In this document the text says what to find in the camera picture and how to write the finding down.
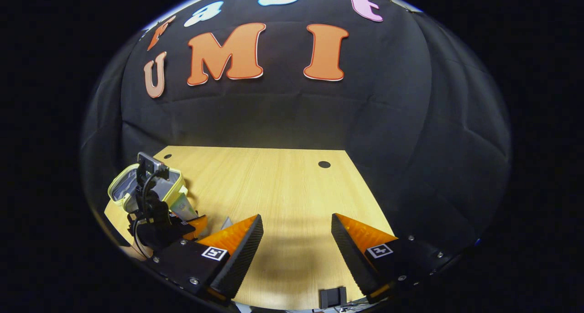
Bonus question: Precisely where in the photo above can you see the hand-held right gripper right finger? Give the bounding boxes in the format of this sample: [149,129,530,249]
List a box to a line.
[331,214,456,304]

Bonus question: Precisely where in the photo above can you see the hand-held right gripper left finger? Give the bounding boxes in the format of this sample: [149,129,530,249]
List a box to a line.
[143,215,265,308]

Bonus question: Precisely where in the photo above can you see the pale green skin care tube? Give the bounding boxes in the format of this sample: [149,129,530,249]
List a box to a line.
[170,192,199,221]

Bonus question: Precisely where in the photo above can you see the small black block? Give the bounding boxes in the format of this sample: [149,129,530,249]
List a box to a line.
[319,287,347,309]

